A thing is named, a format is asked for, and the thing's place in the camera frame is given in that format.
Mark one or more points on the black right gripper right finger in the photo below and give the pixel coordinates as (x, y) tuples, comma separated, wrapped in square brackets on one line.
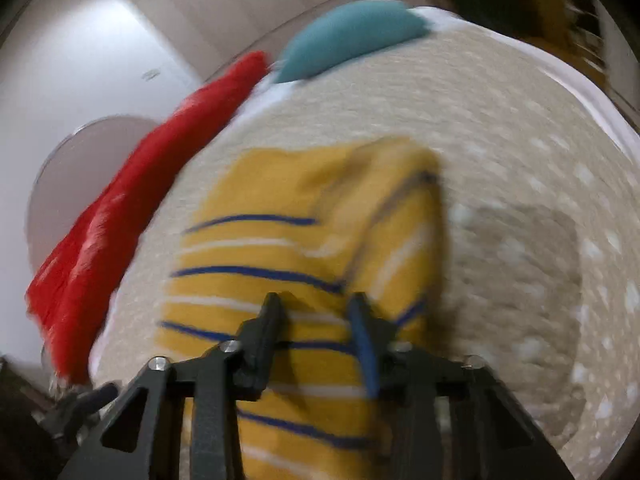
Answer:
[(445, 419)]

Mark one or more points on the other arm black gripper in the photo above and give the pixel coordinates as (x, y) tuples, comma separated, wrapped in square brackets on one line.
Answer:
[(78, 411)]

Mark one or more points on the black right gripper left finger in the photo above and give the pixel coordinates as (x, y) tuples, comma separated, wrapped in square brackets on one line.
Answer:
[(140, 436)]

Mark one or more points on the yellow striped knit sweater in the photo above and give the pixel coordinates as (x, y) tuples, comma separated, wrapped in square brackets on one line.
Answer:
[(314, 227)]

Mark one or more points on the red blanket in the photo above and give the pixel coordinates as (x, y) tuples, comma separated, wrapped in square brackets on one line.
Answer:
[(70, 295)]

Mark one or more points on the round grey headboard panel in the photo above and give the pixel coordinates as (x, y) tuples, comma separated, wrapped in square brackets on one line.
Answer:
[(74, 175)]

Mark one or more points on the beige spotted quilt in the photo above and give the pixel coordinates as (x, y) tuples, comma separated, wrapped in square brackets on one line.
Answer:
[(540, 216)]

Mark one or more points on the teal pillow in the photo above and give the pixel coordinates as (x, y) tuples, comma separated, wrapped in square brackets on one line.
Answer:
[(347, 32)]

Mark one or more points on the wall light switch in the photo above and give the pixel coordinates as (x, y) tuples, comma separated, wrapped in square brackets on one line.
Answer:
[(150, 75)]

